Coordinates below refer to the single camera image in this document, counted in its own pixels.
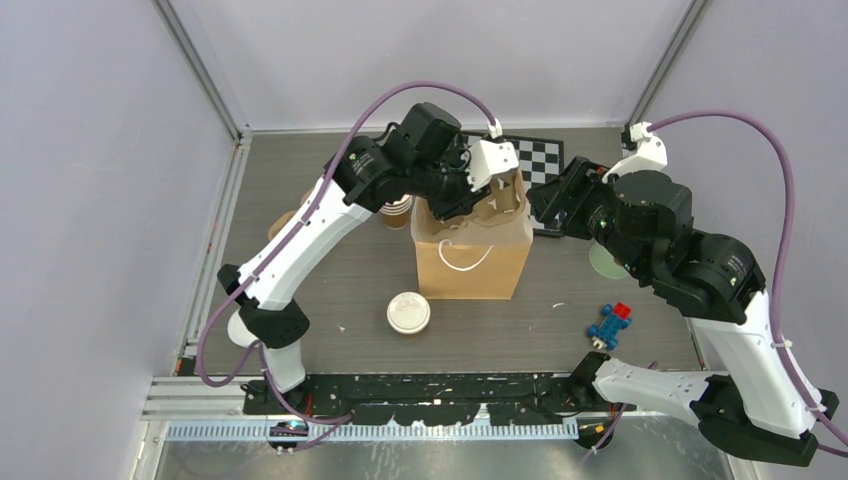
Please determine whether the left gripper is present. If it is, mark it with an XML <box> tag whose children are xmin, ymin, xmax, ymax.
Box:
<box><xmin>408</xmin><ymin>144</ymin><xmax>492</xmax><ymax>221</ymax></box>

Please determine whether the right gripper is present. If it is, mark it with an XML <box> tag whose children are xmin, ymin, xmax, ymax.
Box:
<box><xmin>525</xmin><ymin>153</ymin><xmax>649</xmax><ymax>278</ymax></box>

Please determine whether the brown paper bag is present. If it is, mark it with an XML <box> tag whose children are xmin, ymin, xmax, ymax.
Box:
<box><xmin>410</xmin><ymin>197</ymin><xmax>534</xmax><ymax>300</ymax></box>

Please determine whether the white plastic cup lid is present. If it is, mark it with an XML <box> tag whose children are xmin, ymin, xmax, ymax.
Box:
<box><xmin>386</xmin><ymin>292</ymin><xmax>431</xmax><ymax>335</ymax></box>

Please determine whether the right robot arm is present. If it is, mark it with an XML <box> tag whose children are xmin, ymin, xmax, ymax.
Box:
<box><xmin>527</xmin><ymin>157</ymin><xmax>839</xmax><ymax>467</ymax></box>

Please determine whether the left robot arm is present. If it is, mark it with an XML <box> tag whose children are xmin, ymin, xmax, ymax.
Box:
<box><xmin>217</xmin><ymin>102</ymin><xmax>519</xmax><ymax>414</ymax></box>

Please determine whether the black white checkerboard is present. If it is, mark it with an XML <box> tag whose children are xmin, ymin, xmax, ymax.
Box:
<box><xmin>462</xmin><ymin>131</ymin><xmax>565</xmax><ymax>238</ymax></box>

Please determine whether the stack of paper cups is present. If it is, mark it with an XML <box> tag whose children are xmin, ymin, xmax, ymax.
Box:
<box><xmin>379</xmin><ymin>195</ymin><xmax>414</xmax><ymax>230</ymax></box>

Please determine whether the green cup of paper sticks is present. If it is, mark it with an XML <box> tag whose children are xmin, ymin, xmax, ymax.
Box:
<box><xmin>589</xmin><ymin>242</ymin><xmax>629</xmax><ymax>280</ymax></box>

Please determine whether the blue toy block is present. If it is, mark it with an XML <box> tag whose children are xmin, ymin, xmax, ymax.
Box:
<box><xmin>587</xmin><ymin>302</ymin><xmax>632</xmax><ymax>351</ymax></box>

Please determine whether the brown pulp cup carrier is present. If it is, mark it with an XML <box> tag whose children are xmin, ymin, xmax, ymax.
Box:
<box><xmin>267</xmin><ymin>188</ymin><xmax>313</xmax><ymax>241</ymax></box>

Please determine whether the stack of white lids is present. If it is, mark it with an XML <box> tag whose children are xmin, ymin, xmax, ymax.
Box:
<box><xmin>226</xmin><ymin>311</ymin><xmax>262</xmax><ymax>349</ymax></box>

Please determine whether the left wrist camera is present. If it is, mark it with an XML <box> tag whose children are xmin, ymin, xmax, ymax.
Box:
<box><xmin>467</xmin><ymin>119</ymin><xmax>520</xmax><ymax>192</ymax></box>

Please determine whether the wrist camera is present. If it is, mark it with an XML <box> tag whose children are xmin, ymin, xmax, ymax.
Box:
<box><xmin>467</xmin><ymin>119</ymin><xmax>520</xmax><ymax>192</ymax></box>
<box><xmin>602</xmin><ymin>122</ymin><xmax>668</xmax><ymax>184</ymax></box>

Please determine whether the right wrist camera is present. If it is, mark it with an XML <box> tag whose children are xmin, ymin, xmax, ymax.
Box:
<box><xmin>602</xmin><ymin>122</ymin><xmax>668</xmax><ymax>184</ymax></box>

